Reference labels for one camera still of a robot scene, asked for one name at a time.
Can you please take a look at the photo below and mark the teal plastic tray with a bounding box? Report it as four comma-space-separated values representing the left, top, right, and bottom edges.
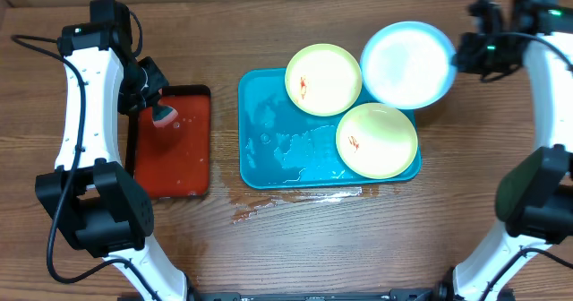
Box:
237, 67, 423, 191

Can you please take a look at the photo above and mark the pink and black sponge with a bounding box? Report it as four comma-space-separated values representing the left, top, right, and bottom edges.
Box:
151, 104, 178, 128

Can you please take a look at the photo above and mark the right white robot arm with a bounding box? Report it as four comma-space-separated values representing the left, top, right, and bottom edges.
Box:
421, 0, 572, 301

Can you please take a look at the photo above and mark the light blue plate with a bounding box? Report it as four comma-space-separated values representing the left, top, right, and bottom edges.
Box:
360, 21, 458, 110

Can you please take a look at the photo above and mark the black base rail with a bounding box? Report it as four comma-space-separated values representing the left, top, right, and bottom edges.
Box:
201, 288, 432, 301

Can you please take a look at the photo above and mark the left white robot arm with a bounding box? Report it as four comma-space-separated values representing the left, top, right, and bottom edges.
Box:
35, 0, 192, 300

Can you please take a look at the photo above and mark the red black-rimmed tray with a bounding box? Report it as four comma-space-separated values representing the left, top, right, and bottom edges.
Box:
124, 84, 211, 199

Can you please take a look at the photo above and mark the yellow-green plate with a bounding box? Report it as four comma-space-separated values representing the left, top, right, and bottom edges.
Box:
285, 43, 363, 116
336, 103, 418, 180

